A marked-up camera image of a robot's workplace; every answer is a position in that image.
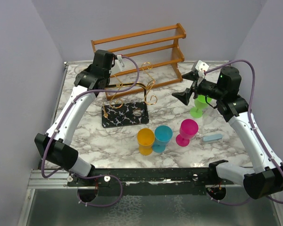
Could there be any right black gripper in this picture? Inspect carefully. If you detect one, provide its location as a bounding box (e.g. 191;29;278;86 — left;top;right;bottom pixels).
172;71;225;105

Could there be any green plastic wine glass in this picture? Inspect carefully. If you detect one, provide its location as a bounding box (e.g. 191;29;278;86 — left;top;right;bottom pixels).
190;95;212;118

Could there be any clear short wine glass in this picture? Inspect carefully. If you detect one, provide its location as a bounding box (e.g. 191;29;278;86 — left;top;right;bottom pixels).
202;106;218;126

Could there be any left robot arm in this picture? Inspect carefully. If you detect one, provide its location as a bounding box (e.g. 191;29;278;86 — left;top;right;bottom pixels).
34;50;116;186

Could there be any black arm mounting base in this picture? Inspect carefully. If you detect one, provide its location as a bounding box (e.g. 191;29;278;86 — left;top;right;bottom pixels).
67;162;236;196

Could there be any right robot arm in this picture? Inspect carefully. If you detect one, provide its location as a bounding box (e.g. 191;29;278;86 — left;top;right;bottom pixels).
172;66;283;199

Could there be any orange wooden shelf rack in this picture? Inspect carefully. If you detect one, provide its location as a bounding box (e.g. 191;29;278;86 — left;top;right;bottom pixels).
91;23;186;88

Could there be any pink plastic wine glass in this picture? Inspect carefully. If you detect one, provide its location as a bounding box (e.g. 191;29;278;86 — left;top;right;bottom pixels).
175;119;199;147

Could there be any blue plastic wine glass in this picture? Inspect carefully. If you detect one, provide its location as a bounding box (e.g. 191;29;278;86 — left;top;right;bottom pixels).
152;125;173;153

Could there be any gold wine glass rack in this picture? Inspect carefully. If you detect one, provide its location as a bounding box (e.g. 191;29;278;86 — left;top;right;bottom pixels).
101;75;158;129

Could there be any yellow plastic wine glass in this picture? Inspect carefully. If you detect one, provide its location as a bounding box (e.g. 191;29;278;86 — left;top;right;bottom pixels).
137;128;155;156

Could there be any light blue small block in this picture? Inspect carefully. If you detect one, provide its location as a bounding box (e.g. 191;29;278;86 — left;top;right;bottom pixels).
202;134;223;143

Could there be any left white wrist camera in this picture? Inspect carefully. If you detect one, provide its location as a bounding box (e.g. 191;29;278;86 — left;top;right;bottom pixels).
111;55;125;75

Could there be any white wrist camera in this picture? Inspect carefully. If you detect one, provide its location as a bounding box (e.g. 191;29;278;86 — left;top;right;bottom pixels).
191;60;209;77
111;55;125;75

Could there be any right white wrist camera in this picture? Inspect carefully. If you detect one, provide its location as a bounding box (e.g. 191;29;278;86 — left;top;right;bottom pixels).
191;60;209;77

